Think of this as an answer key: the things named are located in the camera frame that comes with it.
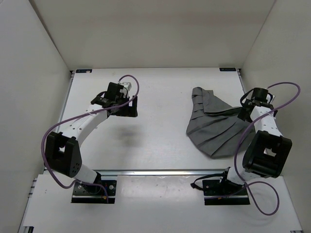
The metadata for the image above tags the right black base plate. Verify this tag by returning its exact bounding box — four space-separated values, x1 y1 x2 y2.
190 179 250 206

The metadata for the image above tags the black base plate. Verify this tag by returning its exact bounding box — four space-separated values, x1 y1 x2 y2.
71 180 117 204
190 179 250 206

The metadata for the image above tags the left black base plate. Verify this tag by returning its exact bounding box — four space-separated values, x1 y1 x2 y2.
71 180 117 204

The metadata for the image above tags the blue table label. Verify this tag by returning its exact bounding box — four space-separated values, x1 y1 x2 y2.
219 67 236 72
75 69 92 73

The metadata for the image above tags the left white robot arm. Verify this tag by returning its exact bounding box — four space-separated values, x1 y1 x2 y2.
45 82 138 193

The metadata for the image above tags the aluminium rail profile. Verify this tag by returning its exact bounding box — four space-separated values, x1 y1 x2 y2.
98 169 224 176

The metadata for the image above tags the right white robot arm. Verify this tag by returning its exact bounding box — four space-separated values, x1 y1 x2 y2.
218 87 292 195

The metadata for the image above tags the right blue table label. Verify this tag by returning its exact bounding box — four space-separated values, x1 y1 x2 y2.
219 67 236 72

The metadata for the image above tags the grey pleated skirt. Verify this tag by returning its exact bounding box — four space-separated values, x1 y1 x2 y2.
186 87 249 159

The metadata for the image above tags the left blue table label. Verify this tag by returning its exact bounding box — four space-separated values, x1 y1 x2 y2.
75 69 92 73

